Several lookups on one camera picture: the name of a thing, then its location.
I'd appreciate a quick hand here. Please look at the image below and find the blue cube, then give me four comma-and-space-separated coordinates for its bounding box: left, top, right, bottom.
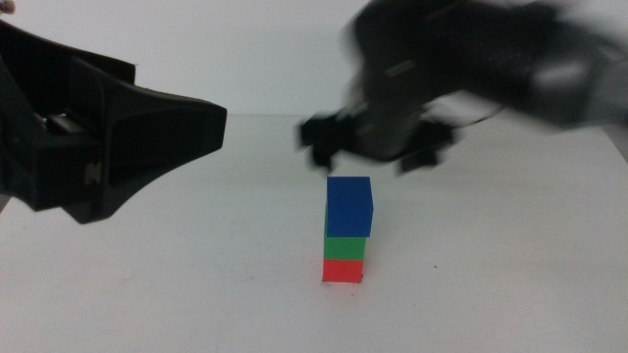
326, 176, 375, 239

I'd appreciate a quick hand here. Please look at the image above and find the green cube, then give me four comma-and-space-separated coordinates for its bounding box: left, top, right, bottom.
323, 206, 368, 262

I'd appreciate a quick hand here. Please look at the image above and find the red cube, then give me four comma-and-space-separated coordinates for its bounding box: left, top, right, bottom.
322, 259, 365, 284

